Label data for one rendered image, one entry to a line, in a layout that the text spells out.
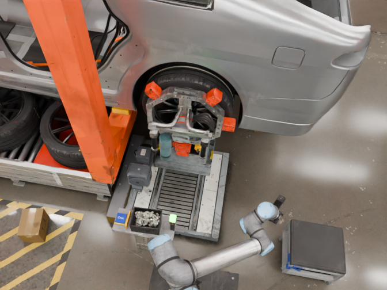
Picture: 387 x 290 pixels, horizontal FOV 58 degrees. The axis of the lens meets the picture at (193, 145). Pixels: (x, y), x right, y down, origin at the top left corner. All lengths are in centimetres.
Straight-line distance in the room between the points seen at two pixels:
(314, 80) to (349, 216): 154
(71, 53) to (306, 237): 204
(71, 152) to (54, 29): 142
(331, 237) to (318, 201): 58
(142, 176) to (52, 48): 140
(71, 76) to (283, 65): 118
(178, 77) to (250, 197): 137
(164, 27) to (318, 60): 89
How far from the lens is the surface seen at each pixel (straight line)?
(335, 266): 282
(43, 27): 163
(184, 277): 171
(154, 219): 244
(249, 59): 215
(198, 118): 231
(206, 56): 216
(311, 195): 338
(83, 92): 184
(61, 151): 289
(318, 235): 285
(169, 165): 309
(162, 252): 172
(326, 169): 358
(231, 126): 247
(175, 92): 231
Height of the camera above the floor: 283
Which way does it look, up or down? 56 degrees down
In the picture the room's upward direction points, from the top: 6 degrees clockwise
